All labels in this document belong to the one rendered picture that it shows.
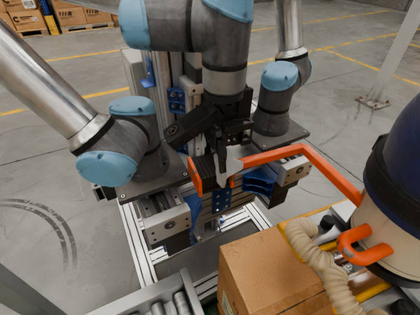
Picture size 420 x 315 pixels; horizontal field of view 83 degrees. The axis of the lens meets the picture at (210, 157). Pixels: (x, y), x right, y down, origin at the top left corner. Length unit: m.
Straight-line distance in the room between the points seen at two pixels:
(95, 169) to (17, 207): 1.95
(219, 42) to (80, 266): 1.73
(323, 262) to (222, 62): 0.39
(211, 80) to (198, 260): 1.23
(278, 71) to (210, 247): 1.08
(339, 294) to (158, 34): 0.50
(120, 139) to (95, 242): 1.47
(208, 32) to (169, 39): 0.06
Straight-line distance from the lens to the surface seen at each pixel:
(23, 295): 1.17
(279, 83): 0.83
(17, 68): 0.55
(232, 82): 0.40
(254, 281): 0.68
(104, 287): 1.79
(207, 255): 1.51
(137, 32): 0.40
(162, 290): 1.05
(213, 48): 0.38
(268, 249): 0.72
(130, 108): 0.63
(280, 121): 0.90
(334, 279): 0.51
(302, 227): 0.55
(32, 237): 2.21
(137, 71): 1.05
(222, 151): 0.45
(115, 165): 0.53
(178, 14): 0.38
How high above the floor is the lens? 1.57
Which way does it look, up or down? 42 degrees down
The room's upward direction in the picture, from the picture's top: straight up
